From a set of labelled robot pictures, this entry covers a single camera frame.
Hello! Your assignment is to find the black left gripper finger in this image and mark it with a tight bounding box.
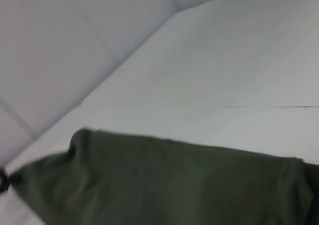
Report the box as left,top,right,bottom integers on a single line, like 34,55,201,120
0,168,23,194

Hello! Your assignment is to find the dark green shirt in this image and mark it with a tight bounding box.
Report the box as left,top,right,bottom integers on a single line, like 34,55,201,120
6,128,319,225

